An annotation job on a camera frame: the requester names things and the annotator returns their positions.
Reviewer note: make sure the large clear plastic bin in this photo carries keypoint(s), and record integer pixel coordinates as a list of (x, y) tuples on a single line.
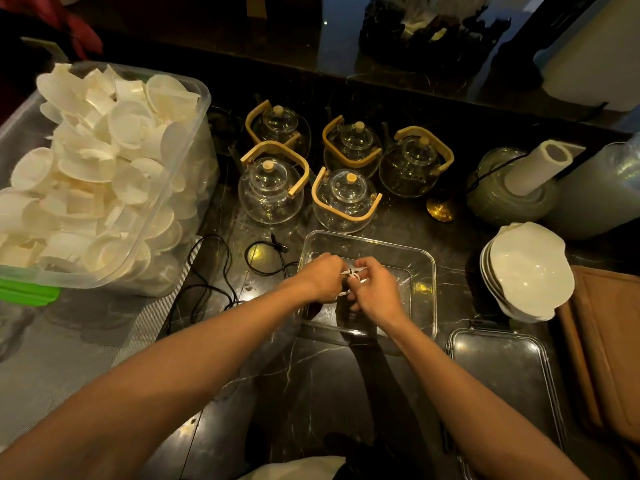
[(107, 179)]

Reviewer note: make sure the red cloth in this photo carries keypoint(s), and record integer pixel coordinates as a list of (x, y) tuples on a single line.
[(55, 22)]

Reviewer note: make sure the green plastic bin lid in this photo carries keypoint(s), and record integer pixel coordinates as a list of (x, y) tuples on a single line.
[(27, 293)]

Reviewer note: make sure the round green glass jar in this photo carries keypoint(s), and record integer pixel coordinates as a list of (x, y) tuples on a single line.
[(505, 194)]

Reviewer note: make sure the brown wooden board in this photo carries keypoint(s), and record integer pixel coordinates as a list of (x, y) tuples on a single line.
[(602, 344)]

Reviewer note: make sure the person's left forearm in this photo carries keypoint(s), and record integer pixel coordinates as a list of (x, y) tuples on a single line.
[(165, 374)]

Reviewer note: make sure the stack of white bowls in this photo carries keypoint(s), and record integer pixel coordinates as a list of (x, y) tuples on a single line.
[(530, 272)]

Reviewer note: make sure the small white paper piece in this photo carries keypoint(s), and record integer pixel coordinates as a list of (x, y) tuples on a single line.
[(352, 278)]

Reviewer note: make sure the person's right hand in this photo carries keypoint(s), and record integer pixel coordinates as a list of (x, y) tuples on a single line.
[(377, 292)]

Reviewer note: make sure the person's right thumb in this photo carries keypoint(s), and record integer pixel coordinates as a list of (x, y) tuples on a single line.
[(367, 264)]

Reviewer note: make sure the silver metal tray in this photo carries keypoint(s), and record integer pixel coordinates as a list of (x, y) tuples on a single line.
[(505, 384)]

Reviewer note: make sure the person's left fingers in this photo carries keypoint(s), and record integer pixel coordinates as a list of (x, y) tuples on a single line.
[(340, 282)]

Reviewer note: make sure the dark decorative rock ornament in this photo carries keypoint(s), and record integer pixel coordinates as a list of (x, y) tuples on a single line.
[(425, 32)]

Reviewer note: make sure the person's right forearm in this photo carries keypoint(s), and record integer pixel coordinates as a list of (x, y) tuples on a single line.
[(475, 409)]

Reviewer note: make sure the white paper roll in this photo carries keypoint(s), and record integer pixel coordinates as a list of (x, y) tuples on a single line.
[(539, 167)]

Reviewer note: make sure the clear rectangular plastic tray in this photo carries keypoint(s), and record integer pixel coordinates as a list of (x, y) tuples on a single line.
[(370, 289)]

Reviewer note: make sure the person's left hand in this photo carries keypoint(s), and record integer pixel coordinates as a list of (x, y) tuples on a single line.
[(320, 277)]

